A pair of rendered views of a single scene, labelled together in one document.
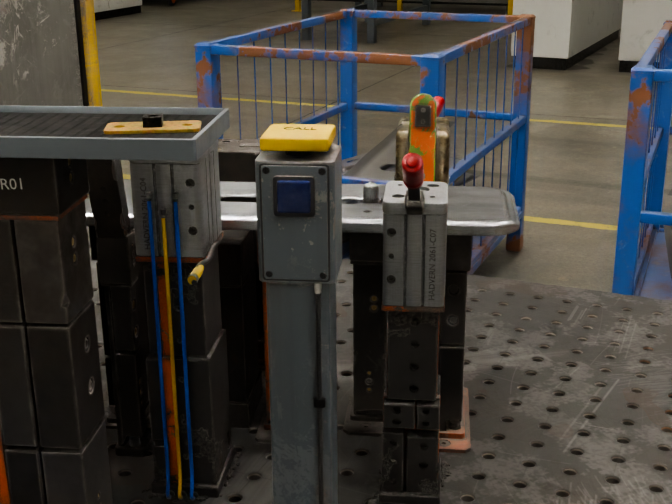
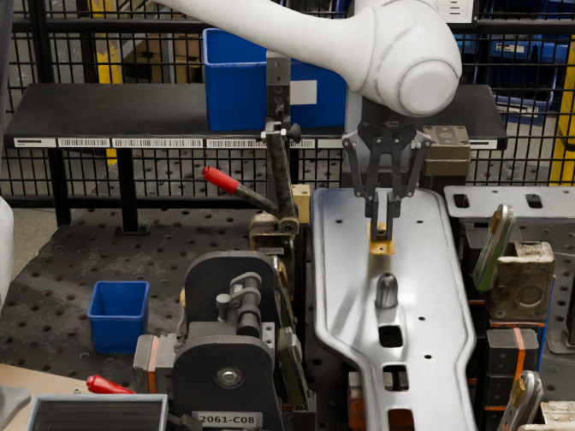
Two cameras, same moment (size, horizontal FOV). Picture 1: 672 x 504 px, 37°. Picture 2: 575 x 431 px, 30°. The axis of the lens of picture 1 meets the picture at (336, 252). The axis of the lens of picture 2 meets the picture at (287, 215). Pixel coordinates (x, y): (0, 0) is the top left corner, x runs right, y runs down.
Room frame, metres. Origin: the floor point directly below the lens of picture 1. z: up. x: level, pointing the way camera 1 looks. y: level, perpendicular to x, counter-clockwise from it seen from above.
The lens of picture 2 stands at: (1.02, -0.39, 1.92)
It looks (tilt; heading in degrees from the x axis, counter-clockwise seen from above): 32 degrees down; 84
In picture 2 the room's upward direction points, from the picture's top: straight up
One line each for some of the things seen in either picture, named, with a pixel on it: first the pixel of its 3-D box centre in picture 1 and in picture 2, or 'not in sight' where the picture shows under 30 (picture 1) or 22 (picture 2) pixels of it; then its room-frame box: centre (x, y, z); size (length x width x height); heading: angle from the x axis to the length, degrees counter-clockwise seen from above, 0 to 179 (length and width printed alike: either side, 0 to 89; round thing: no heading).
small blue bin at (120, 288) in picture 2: not in sight; (121, 318); (0.88, 1.16, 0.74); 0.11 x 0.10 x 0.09; 84
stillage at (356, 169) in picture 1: (381, 160); not in sight; (3.53, -0.17, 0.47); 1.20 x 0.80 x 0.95; 156
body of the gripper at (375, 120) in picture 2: not in sight; (387, 122); (1.30, 0.95, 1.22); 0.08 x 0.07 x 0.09; 174
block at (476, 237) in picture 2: not in sight; (484, 307); (1.50, 1.00, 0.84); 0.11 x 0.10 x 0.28; 174
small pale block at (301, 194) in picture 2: not in sight; (297, 284); (1.19, 1.04, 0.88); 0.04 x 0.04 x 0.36; 84
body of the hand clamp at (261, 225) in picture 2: not in sight; (272, 316); (1.14, 0.96, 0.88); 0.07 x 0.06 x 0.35; 174
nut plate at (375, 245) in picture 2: not in sight; (381, 235); (1.30, 0.95, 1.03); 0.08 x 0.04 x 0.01; 84
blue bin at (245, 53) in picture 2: not in sight; (288, 76); (1.21, 1.39, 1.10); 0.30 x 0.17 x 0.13; 179
